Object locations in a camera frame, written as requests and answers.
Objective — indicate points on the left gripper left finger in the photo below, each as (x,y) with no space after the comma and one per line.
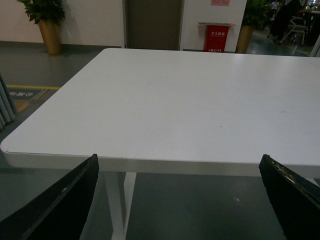
(60,212)

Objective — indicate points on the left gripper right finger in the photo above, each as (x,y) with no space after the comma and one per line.
(294,199)

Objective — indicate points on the grey curtain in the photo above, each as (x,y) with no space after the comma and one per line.
(8,110)

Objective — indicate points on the white office chair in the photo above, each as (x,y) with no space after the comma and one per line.
(293,27)

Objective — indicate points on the red fire extinguisher box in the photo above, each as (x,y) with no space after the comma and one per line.
(215,36)

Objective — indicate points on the seated person in black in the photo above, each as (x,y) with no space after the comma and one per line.
(285,14)

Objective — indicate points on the right potted plant gold pot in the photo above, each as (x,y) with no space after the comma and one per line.
(255,17)

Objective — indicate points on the potted plant gold pot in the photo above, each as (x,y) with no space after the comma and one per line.
(255,17)
(48,15)

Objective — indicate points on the left potted plant gold pot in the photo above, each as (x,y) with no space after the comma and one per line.
(48,15)

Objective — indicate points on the grey door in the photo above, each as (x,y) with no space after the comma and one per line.
(153,24)

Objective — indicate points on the white table leg frame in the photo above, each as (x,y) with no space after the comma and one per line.
(120,190)

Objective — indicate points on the pink wall notice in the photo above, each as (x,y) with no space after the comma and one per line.
(220,3)

